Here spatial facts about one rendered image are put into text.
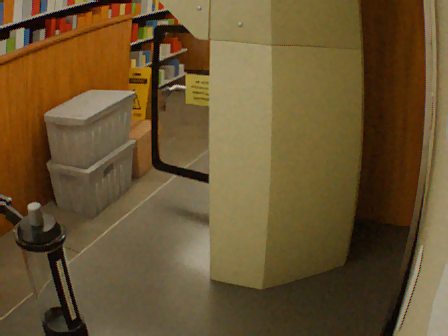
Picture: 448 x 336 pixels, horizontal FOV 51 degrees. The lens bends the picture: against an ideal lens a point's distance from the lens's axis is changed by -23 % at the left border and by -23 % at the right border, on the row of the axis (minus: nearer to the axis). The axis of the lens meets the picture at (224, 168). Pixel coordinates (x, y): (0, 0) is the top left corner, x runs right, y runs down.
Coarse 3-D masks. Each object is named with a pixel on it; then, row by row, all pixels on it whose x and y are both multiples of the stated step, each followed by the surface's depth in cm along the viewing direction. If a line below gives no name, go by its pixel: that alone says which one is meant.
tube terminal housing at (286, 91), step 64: (256, 0) 88; (320, 0) 91; (256, 64) 93; (320, 64) 96; (256, 128) 98; (320, 128) 100; (256, 192) 102; (320, 192) 105; (256, 256) 106; (320, 256) 111
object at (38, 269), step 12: (24, 240) 77; (60, 240) 80; (24, 252) 79; (36, 252) 77; (48, 252) 79; (36, 264) 79; (48, 264) 79; (36, 276) 80; (48, 276) 80; (36, 288) 81; (48, 288) 81; (36, 300) 83; (48, 300) 82; (48, 312) 83; (60, 312) 83; (48, 324) 84; (60, 324) 84
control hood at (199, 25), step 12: (168, 0) 95; (180, 0) 94; (192, 0) 93; (204, 0) 92; (180, 12) 95; (192, 12) 94; (204, 12) 93; (192, 24) 95; (204, 24) 94; (204, 36) 95
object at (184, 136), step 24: (168, 24) 135; (168, 48) 137; (192, 48) 134; (168, 72) 139; (192, 72) 136; (168, 96) 142; (192, 96) 138; (168, 120) 144; (192, 120) 140; (168, 144) 147; (192, 144) 143; (192, 168) 145
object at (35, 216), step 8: (32, 208) 79; (40, 208) 80; (32, 216) 79; (40, 216) 80; (48, 216) 83; (24, 224) 80; (32, 224) 80; (40, 224) 80; (48, 224) 80; (56, 224) 81; (24, 232) 78; (32, 232) 77; (40, 232) 78; (48, 232) 79; (56, 232) 80; (32, 240) 77; (40, 240) 77; (48, 240) 78
